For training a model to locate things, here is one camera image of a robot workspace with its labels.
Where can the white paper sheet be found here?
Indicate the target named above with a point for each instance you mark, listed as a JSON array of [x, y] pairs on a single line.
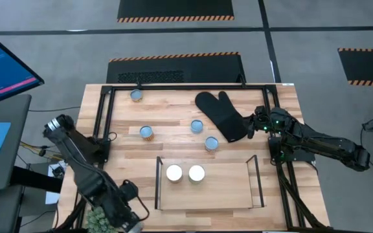
[[52, 198]]

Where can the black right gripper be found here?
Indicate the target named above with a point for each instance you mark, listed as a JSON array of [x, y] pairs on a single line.
[[263, 119]]

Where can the light blue can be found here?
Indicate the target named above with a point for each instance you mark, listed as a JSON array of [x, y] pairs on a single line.
[[197, 126]]

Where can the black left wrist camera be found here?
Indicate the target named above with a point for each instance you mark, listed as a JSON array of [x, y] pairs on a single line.
[[129, 190]]

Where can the orange mushrooms can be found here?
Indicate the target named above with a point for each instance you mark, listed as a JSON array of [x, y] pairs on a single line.
[[136, 94]]

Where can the black oven mitt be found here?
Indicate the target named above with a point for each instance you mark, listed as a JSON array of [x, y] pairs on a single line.
[[222, 116]]

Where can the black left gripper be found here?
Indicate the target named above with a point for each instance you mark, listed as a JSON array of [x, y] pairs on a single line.
[[125, 217]]

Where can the red labelled can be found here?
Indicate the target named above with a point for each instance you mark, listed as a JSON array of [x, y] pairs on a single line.
[[174, 173]]

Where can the black metal table frame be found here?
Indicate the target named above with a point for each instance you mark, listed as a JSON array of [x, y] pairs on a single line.
[[189, 87]]

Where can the grey laptop with blue screen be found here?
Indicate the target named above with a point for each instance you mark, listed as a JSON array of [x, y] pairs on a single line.
[[15, 145]]

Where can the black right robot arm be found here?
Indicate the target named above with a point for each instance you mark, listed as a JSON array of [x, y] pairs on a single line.
[[319, 142]]

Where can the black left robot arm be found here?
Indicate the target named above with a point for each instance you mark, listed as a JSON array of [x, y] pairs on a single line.
[[86, 174]]

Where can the green potted plant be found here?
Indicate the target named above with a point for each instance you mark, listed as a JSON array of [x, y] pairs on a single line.
[[99, 220]]

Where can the wooden shelf with black frame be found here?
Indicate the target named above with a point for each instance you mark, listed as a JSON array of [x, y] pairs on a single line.
[[206, 187]]

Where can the orange bean-pattern box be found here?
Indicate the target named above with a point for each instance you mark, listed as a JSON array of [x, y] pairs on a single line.
[[146, 132]]

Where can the black support beam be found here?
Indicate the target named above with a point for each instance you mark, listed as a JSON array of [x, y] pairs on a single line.
[[37, 179]]

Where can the black mat with striped edge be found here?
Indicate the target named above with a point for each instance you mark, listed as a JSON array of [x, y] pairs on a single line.
[[368, 66], [173, 8], [206, 69]]

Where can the pink green peas can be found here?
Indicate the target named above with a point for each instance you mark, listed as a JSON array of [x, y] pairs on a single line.
[[211, 143]]

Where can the blue and yellow can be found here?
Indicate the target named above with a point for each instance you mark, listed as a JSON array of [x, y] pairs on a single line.
[[196, 174]]

